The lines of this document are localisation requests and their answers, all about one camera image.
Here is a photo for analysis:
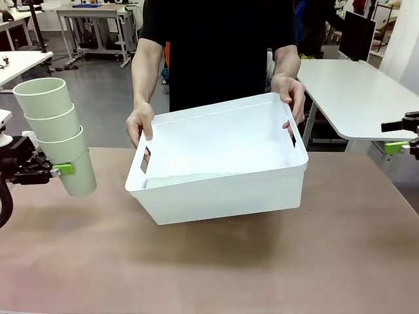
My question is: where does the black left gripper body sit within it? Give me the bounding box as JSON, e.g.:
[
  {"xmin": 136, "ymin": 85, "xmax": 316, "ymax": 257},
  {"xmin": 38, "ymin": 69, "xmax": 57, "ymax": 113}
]
[{"xmin": 0, "ymin": 134, "xmax": 50, "ymax": 184}]

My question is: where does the white plastic storage basket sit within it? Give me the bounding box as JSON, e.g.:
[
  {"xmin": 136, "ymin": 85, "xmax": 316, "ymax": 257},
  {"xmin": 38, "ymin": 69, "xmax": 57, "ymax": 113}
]
[{"xmin": 124, "ymin": 92, "xmax": 310, "ymax": 226}]

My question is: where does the person's right forearm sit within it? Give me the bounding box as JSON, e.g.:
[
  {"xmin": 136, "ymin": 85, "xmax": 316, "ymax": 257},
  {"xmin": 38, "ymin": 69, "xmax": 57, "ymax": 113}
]
[{"xmin": 130, "ymin": 37, "xmax": 164, "ymax": 109}]

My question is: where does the person's left forearm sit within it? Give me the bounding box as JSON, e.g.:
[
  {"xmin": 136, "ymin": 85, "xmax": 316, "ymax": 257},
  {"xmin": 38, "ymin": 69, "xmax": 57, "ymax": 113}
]
[{"xmin": 272, "ymin": 44, "xmax": 302, "ymax": 80}]

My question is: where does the person's right hand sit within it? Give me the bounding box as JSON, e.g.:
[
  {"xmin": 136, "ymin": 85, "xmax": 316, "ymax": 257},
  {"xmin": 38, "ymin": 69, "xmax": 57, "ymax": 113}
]
[{"xmin": 126, "ymin": 101, "xmax": 155, "ymax": 150}]

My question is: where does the person's left hand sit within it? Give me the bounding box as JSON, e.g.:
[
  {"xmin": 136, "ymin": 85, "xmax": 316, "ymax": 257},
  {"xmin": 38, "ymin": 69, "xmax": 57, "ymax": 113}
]
[{"xmin": 270, "ymin": 73, "xmax": 307, "ymax": 137}]

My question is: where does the large white desk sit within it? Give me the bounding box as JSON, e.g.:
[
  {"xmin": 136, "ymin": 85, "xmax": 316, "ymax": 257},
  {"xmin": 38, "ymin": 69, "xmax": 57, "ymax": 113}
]
[{"xmin": 296, "ymin": 58, "xmax": 419, "ymax": 153}]

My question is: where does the black computer monitor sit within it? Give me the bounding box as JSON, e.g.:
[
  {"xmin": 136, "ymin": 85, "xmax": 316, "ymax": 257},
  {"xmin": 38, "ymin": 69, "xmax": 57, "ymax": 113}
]
[{"xmin": 338, "ymin": 10, "xmax": 377, "ymax": 63}]

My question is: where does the white side table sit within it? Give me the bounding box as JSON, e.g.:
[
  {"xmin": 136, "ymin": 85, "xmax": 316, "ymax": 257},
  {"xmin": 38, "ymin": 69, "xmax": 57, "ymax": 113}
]
[{"xmin": 0, "ymin": 50, "xmax": 54, "ymax": 94}]

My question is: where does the background person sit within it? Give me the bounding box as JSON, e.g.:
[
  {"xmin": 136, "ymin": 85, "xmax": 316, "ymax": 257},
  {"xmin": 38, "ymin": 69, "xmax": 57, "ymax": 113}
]
[{"xmin": 295, "ymin": 0, "xmax": 343, "ymax": 58}]

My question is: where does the black vertical pole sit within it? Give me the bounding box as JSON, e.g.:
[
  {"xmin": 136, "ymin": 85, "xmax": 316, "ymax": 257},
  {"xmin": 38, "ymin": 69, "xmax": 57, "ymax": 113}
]
[{"xmin": 27, "ymin": 0, "xmax": 50, "ymax": 55}]

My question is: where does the orange garment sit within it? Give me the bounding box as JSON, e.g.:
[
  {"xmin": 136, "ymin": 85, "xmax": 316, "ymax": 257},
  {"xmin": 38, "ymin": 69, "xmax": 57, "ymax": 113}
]
[{"xmin": 162, "ymin": 41, "xmax": 172, "ymax": 72}]

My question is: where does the white workbench with metal legs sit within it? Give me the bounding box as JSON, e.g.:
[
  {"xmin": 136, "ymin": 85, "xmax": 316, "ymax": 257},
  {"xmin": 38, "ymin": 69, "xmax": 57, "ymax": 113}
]
[{"xmin": 56, "ymin": 5, "xmax": 138, "ymax": 69}]

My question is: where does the person's black t-shirt torso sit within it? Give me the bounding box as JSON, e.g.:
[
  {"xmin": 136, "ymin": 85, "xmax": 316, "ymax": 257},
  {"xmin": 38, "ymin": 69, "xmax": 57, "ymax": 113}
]
[{"xmin": 139, "ymin": 0, "xmax": 299, "ymax": 113}]

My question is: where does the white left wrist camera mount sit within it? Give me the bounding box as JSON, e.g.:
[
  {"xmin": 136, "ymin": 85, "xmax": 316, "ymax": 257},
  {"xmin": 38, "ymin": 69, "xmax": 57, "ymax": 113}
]
[{"xmin": 0, "ymin": 109, "xmax": 14, "ymax": 148}]

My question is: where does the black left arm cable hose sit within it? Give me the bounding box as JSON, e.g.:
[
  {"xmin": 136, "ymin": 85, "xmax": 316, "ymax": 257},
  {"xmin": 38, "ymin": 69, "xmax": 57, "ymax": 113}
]
[{"xmin": 0, "ymin": 179, "xmax": 14, "ymax": 229}]

